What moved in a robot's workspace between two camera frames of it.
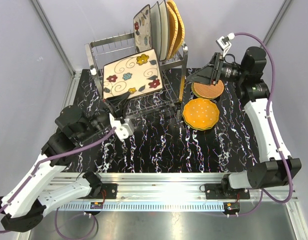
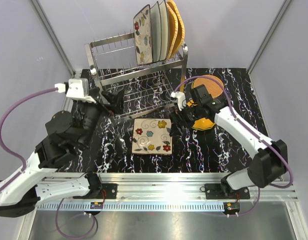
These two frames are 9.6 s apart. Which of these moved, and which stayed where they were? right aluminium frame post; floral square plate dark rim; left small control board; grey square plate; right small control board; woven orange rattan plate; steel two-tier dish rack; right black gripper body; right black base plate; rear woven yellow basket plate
Moved: right black gripper body; floral square plate dark rim
Stayed: right small control board; grey square plate; right black base plate; left small control board; woven orange rattan plate; right aluminium frame post; rear woven yellow basket plate; steel two-tier dish rack
